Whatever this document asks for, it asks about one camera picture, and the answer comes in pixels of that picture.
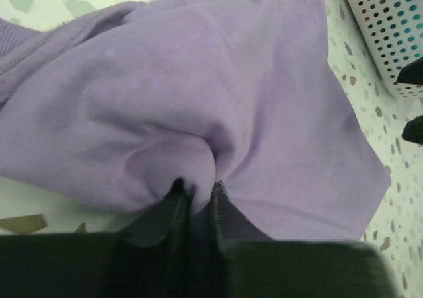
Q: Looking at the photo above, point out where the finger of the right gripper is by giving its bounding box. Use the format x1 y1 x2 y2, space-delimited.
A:
396 57 423 84
401 115 423 145

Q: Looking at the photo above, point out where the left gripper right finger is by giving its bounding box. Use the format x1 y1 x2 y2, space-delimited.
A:
211 182 392 298

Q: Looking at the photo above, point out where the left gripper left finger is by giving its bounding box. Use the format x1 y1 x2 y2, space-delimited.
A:
1 180 190 297

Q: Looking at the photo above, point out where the purple t shirt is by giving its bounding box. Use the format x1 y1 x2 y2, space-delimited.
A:
1 0 391 240

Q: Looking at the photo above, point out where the white laundry basket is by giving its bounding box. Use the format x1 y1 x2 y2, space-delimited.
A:
347 0 422 98

